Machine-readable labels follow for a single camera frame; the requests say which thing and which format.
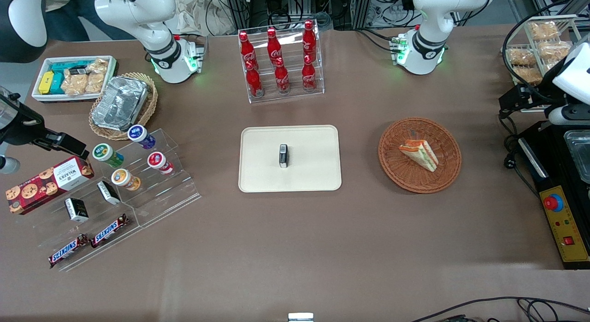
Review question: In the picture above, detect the black machine with yellow panel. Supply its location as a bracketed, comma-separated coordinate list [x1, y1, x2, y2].
[518, 120, 590, 270]

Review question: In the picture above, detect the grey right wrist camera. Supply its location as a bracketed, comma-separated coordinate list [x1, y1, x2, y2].
[0, 156, 22, 175]

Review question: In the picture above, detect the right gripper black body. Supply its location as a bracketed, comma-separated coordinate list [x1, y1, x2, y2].
[0, 96, 47, 147]

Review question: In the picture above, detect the orange lid yogurt cup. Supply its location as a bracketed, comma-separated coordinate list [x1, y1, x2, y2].
[111, 168, 142, 191]

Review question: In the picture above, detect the aluminium frame with cables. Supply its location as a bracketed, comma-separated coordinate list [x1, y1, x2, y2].
[210, 0, 418, 33]

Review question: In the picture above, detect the crumpled beige paper bag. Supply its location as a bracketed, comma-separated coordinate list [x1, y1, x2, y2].
[174, 0, 223, 37]

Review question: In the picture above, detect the light oval wicker basket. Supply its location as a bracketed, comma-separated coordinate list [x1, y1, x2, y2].
[88, 72, 159, 141]

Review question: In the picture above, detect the purple lid yogurt cup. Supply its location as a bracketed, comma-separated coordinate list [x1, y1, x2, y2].
[127, 124, 156, 150]

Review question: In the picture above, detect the yellow small box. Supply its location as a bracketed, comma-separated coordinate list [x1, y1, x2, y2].
[38, 71, 55, 95]

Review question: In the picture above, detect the clear acrylic bottle rack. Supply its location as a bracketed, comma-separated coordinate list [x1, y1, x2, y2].
[238, 19, 325, 104]

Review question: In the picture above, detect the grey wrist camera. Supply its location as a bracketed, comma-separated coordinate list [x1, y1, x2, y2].
[0, 156, 22, 175]
[548, 103, 590, 126]

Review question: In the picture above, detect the white plastic bin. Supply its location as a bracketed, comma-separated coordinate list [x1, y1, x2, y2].
[31, 55, 118, 104]

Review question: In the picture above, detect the red lid yogurt cup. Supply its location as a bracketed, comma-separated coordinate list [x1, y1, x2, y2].
[147, 152, 175, 175]

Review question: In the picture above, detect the Snickers bar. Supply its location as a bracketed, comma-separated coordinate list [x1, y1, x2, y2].
[90, 214, 130, 249]
[48, 233, 89, 269]

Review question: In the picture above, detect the clear bag of crackers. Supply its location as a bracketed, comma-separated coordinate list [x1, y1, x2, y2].
[61, 74, 89, 96]
[86, 59, 109, 94]

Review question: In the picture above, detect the red emergency stop button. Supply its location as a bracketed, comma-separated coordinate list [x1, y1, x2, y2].
[543, 193, 564, 212]

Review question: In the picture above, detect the bagged fried snack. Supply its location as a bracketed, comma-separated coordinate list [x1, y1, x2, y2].
[537, 40, 572, 60]
[512, 66, 545, 86]
[527, 21, 560, 41]
[506, 47, 538, 67]

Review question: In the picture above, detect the red cola bottle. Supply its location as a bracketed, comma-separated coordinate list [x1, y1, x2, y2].
[239, 31, 258, 70]
[302, 20, 318, 63]
[245, 61, 264, 98]
[301, 55, 317, 92]
[274, 57, 291, 95]
[266, 28, 283, 65]

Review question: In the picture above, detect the white wire shelf rack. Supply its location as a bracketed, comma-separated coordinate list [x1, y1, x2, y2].
[503, 15, 585, 113]

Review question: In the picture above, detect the aluminium foil tray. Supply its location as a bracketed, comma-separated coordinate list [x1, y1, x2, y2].
[91, 76, 149, 132]

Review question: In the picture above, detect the red Walkers cookie box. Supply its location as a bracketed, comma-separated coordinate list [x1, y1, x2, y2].
[5, 155, 95, 215]

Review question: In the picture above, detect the cream plastic tray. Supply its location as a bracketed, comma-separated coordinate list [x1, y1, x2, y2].
[238, 125, 342, 193]

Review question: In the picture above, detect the brown round wicker basket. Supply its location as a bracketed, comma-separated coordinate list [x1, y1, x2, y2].
[378, 118, 462, 194]

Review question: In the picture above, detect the clear acrylic stepped stand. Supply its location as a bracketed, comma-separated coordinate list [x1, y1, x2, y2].
[35, 128, 202, 272]

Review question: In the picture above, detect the black floor cable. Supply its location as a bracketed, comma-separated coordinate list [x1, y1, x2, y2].
[409, 296, 590, 322]

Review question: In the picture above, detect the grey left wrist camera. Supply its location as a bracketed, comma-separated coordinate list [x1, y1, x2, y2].
[548, 103, 590, 126]

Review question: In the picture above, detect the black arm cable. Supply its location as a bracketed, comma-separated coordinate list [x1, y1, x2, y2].
[501, 0, 590, 106]

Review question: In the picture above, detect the small black carton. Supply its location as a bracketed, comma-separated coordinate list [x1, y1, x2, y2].
[64, 197, 89, 223]
[97, 180, 122, 206]

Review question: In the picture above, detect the triangular sandwich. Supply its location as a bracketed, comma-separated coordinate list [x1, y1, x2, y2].
[398, 138, 439, 173]

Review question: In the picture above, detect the black power cable with plug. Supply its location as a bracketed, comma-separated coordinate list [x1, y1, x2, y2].
[499, 112, 541, 194]

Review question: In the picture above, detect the shiny metal tray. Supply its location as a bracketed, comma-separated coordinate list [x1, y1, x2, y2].
[564, 130, 590, 185]

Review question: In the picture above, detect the green lid yogurt cup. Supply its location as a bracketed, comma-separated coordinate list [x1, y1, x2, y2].
[92, 143, 124, 168]

